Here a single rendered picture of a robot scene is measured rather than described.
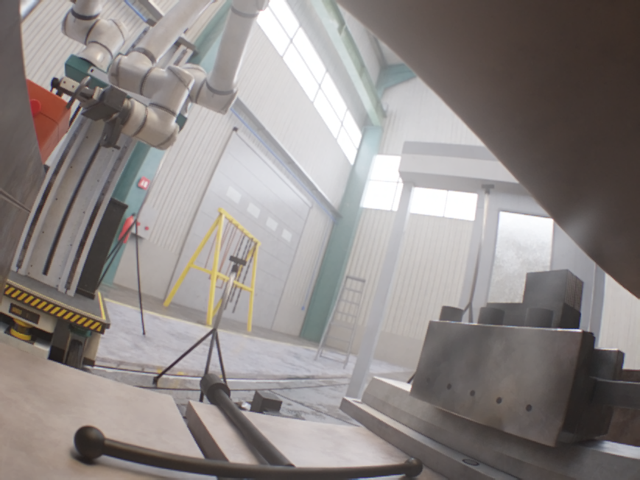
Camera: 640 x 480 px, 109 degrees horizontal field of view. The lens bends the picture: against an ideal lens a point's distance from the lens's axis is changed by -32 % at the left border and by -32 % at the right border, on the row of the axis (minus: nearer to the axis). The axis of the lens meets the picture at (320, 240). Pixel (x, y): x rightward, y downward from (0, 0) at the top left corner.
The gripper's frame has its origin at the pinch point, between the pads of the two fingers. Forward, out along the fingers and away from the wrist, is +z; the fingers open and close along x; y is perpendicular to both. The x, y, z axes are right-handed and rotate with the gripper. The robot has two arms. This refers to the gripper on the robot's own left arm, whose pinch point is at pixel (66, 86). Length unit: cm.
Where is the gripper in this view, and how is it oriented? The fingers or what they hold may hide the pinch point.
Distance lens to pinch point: 82.9
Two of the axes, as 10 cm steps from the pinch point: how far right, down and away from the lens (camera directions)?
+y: 1.4, -9.8, 1.1
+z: -4.0, -1.5, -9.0
